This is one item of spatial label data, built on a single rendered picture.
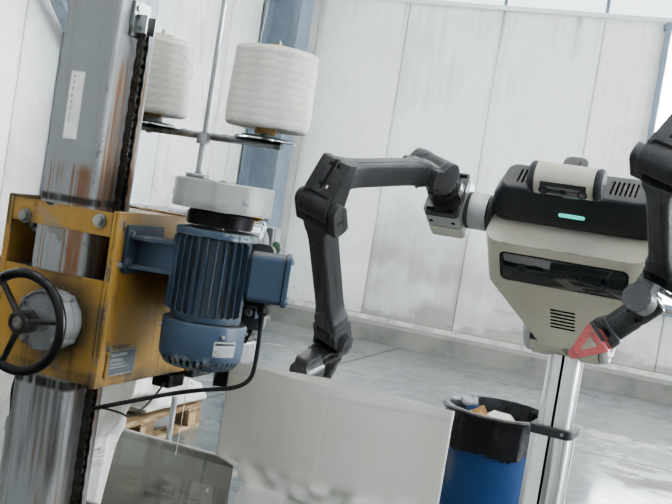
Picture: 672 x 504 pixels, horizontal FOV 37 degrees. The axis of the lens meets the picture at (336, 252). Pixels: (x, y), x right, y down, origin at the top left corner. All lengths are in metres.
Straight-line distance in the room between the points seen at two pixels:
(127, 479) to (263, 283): 1.08
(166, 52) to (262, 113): 0.26
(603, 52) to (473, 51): 1.29
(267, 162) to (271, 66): 8.91
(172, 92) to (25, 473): 0.77
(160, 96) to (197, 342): 0.52
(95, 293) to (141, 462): 0.97
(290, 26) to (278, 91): 9.03
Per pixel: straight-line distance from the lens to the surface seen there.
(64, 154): 1.84
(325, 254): 2.05
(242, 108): 1.88
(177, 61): 2.02
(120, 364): 1.85
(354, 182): 2.01
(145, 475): 2.69
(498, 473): 4.19
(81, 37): 1.85
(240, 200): 1.72
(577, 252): 2.29
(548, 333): 2.48
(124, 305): 1.83
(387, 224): 10.47
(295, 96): 1.88
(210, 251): 1.75
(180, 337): 1.76
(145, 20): 1.83
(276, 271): 1.76
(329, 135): 10.78
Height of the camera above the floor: 1.42
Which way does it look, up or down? 3 degrees down
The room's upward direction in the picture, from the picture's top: 9 degrees clockwise
